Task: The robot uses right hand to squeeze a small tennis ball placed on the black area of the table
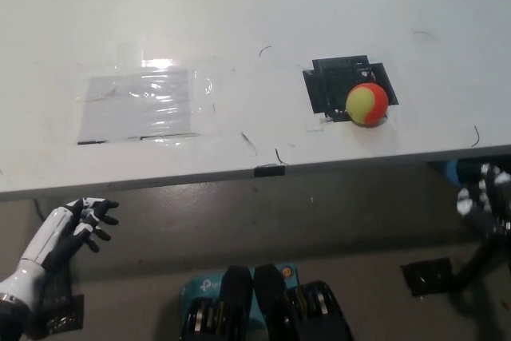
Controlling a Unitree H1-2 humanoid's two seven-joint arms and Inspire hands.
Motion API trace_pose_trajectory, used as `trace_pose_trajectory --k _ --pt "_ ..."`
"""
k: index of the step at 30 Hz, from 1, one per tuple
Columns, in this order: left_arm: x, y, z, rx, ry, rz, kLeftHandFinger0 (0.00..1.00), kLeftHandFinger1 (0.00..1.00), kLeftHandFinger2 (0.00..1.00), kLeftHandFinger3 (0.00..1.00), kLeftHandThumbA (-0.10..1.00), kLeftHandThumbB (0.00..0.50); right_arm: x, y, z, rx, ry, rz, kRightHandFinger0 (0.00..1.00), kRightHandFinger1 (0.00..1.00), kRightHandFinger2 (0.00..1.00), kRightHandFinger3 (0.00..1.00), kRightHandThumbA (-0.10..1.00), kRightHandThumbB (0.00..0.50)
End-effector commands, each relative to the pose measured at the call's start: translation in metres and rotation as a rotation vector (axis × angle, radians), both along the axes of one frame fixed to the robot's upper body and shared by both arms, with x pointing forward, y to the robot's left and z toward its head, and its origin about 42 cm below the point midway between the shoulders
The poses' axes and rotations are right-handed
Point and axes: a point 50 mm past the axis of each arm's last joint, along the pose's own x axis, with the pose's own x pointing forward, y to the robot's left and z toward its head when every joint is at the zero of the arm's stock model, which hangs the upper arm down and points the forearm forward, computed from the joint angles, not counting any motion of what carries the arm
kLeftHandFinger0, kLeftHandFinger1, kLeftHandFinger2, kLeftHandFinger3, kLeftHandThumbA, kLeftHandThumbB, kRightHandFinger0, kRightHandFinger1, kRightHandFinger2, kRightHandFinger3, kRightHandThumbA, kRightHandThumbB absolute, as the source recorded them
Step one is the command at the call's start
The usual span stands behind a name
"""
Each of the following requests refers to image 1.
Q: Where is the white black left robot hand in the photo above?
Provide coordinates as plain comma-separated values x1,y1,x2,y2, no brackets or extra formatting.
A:
0,196,121,313

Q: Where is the black tape patch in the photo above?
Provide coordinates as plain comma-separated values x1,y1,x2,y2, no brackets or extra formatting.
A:
302,54,400,123

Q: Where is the yellow orange tennis ball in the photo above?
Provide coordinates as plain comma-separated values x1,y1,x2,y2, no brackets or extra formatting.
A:
345,81,390,126

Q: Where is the blue object under table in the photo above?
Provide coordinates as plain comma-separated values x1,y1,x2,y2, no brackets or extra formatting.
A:
436,160,461,188

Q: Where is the small black tape strip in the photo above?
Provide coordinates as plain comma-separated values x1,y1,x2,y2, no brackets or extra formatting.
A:
253,164,287,179

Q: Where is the clear plastic sheet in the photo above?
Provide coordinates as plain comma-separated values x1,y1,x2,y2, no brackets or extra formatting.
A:
77,68,200,145

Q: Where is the teal router box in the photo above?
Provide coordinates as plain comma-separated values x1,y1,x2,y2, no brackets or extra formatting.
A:
179,262,299,328

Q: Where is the clear plastic tape film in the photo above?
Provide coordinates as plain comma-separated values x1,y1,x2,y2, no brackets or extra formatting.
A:
73,39,224,146

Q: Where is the black angled bar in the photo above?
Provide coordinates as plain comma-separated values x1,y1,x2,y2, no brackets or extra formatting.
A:
450,233,505,301

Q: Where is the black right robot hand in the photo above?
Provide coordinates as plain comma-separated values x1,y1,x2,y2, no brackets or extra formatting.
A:
456,162,511,240

